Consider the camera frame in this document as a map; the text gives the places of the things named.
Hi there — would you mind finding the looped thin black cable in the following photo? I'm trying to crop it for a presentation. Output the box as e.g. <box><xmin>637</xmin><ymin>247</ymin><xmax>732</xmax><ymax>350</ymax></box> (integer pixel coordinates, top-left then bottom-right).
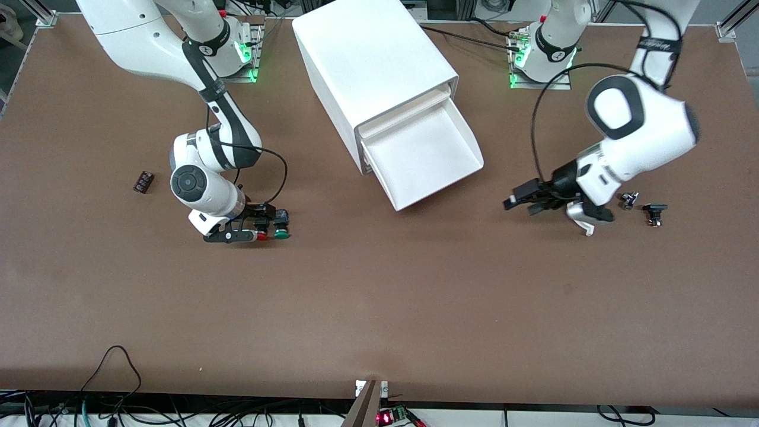
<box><xmin>80</xmin><ymin>345</ymin><xmax>143</xmax><ymax>416</ymax></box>

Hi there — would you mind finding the aluminium frame profile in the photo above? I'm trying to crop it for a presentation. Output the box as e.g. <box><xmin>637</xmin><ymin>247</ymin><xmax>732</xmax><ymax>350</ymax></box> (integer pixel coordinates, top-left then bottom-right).
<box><xmin>716</xmin><ymin>0</ymin><xmax>759</xmax><ymax>41</ymax></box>
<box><xmin>24</xmin><ymin>0</ymin><xmax>58</xmax><ymax>28</ymax></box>

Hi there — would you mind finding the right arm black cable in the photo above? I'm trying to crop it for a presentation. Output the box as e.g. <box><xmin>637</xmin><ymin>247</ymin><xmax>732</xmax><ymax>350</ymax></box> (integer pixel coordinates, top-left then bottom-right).
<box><xmin>205</xmin><ymin>107</ymin><xmax>289</xmax><ymax>207</ymax></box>

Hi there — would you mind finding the circuit board with red light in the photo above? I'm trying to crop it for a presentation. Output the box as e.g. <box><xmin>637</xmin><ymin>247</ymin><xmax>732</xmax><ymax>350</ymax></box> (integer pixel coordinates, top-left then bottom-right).
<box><xmin>377</xmin><ymin>406</ymin><xmax>428</xmax><ymax>427</ymax></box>

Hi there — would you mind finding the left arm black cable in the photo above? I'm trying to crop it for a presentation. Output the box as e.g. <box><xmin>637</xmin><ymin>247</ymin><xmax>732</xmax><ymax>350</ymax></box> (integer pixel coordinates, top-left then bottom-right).
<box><xmin>530</xmin><ymin>0</ymin><xmax>684</xmax><ymax>186</ymax></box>

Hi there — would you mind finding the black cable under table edge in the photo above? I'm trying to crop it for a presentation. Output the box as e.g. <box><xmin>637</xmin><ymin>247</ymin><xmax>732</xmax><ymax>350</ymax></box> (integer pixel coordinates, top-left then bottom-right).
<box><xmin>596</xmin><ymin>405</ymin><xmax>656</xmax><ymax>427</ymax></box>

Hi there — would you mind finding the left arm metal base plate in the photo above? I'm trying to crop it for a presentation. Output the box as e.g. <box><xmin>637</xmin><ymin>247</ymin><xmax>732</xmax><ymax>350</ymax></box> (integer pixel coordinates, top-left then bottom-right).
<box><xmin>508</xmin><ymin>30</ymin><xmax>573</xmax><ymax>91</ymax></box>

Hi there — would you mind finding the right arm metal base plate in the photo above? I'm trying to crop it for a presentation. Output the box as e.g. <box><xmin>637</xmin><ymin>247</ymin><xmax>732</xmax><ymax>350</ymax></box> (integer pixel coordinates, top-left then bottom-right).
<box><xmin>222</xmin><ymin>23</ymin><xmax>264</xmax><ymax>84</ymax></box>

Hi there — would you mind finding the brown camera mount post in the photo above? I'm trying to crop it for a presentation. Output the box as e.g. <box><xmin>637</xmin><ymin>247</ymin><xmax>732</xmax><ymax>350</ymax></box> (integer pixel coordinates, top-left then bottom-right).
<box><xmin>341</xmin><ymin>380</ymin><xmax>389</xmax><ymax>427</ymax></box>

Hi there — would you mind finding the black cable behind cabinet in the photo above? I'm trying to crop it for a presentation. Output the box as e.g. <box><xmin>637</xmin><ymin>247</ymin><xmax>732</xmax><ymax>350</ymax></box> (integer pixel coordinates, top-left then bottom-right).
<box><xmin>418</xmin><ymin>24</ymin><xmax>525</xmax><ymax>51</ymax></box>

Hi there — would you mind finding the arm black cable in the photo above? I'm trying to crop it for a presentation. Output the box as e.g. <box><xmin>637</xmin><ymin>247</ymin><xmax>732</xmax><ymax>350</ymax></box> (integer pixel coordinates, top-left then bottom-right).
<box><xmin>530</xmin><ymin>0</ymin><xmax>684</xmax><ymax>186</ymax></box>
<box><xmin>205</xmin><ymin>107</ymin><xmax>289</xmax><ymax>207</ymax></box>

